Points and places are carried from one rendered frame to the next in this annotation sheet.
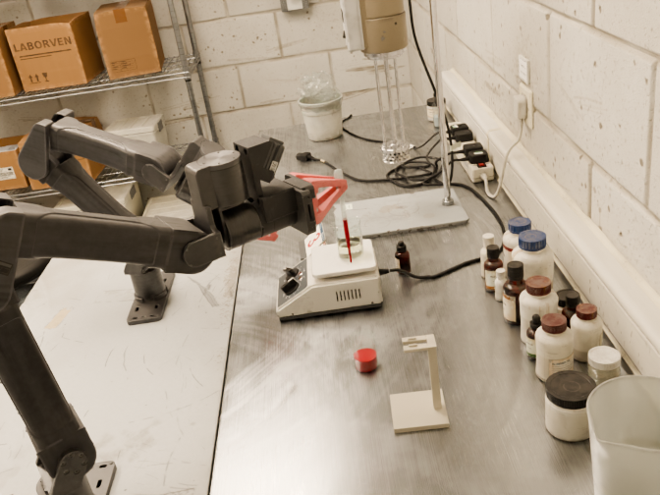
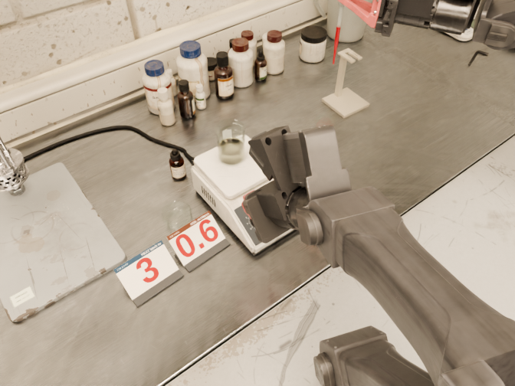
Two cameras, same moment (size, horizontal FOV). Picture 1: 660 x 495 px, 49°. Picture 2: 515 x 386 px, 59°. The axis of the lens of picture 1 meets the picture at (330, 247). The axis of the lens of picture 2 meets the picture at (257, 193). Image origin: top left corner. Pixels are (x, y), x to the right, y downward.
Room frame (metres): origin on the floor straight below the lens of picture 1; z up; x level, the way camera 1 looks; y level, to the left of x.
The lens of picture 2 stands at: (1.57, 0.46, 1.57)
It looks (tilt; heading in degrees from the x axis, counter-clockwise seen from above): 48 degrees down; 231
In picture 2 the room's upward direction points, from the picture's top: straight up
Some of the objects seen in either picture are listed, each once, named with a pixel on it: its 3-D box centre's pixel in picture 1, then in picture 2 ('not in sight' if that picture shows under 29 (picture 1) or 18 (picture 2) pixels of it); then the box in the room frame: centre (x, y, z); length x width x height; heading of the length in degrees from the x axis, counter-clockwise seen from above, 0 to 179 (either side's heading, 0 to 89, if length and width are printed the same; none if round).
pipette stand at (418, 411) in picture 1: (414, 377); (349, 80); (0.85, -0.09, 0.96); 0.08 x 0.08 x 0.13; 86
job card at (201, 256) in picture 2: not in sight; (198, 240); (1.36, 0.04, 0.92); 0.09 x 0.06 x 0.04; 2
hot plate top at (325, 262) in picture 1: (342, 257); (237, 165); (1.23, -0.02, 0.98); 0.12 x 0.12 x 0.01; 88
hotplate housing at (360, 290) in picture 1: (332, 280); (245, 189); (1.23, 0.01, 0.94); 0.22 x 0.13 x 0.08; 88
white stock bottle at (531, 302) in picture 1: (538, 309); (241, 62); (0.99, -0.32, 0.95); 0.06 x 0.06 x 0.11
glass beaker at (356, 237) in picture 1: (347, 238); (232, 143); (1.23, -0.03, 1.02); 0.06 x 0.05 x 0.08; 99
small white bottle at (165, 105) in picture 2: (489, 255); (165, 106); (1.22, -0.30, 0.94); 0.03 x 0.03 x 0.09
